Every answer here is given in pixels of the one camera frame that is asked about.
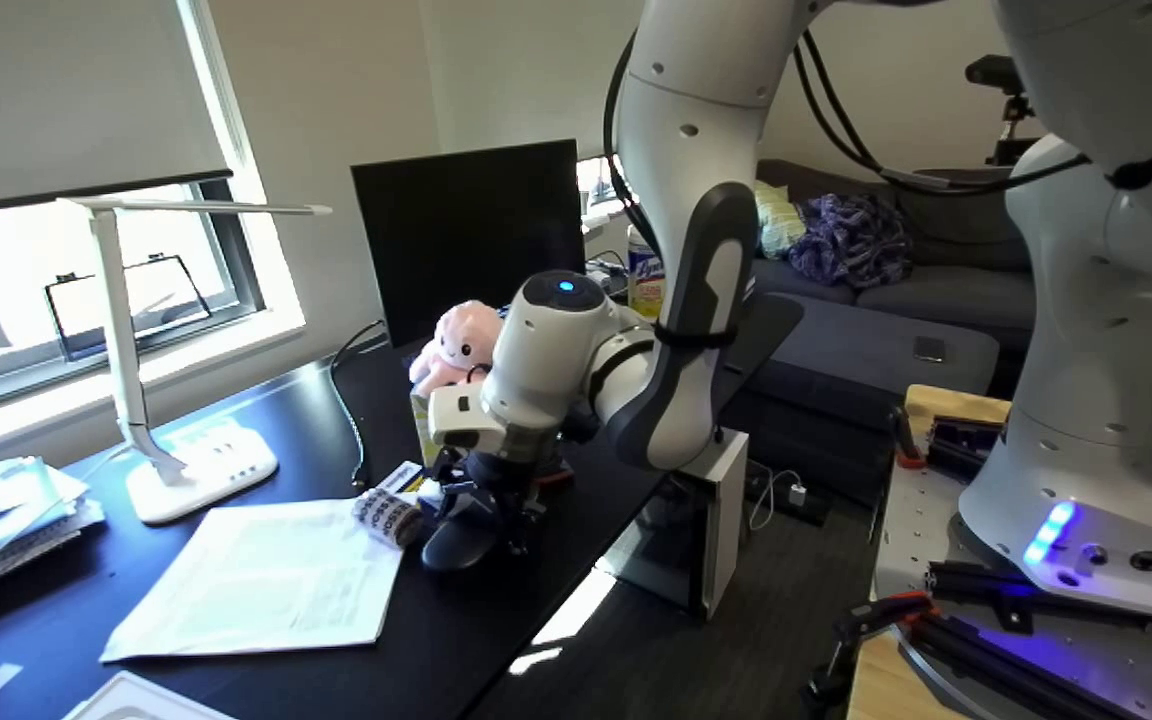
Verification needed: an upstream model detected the tan wooden block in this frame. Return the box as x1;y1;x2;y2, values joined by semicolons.
901;381;1017;466

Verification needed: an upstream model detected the white roller blind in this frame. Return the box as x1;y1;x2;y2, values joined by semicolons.
0;0;234;217

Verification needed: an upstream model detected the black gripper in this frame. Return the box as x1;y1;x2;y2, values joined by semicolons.
447;445;568;534

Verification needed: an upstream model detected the pink octopus plush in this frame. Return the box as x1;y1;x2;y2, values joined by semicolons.
408;297;509;399

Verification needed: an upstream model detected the white yellow wipes canister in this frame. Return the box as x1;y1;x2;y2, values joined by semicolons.
628;274;670;325

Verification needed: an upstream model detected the perforated metal robot table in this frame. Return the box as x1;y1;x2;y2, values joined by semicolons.
869;458;1152;720

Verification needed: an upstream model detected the grey sofa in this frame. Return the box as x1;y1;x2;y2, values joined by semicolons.
732;155;1050;405

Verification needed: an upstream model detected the stack of papers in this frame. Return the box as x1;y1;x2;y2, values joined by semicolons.
0;458;107;612

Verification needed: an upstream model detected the white desk lamp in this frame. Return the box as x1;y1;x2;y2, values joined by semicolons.
51;195;335;529

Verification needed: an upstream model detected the black monitor cable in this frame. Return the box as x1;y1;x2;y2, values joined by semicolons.
318;316;386;492

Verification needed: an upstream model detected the pale yellow pillow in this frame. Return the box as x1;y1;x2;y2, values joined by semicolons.
749;178;808;260

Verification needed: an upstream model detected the purple clothes pile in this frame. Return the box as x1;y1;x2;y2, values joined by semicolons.
780;190;917;294

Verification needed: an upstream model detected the black wire window bracket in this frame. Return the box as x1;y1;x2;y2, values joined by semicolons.
40;252;215;364

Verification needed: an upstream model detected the white book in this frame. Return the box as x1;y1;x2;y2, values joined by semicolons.
64;667;234;720

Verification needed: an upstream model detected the striped cloth pouch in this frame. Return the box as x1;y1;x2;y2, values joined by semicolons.
353;458;441;554

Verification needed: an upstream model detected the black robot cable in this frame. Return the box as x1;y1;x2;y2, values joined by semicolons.
599;0;1101;274

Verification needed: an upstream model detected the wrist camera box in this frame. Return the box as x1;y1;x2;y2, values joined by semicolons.
418;385;509;466

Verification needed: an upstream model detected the black camera on stand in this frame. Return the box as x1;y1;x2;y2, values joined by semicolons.
961;51;1047;139

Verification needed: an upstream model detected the white paper sheet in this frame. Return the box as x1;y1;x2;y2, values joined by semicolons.
95;495;408;667

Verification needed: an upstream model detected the black computer monitor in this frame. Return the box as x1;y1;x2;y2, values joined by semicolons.
348;136;589;352

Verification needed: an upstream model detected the white computer tower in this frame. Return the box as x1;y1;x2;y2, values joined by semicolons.
628;423;752;620

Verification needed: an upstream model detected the orange black clamp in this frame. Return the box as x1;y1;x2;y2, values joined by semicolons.
808;592;945;703

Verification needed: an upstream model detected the yellow green tissue box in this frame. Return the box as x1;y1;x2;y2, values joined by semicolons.
408;385;447;467

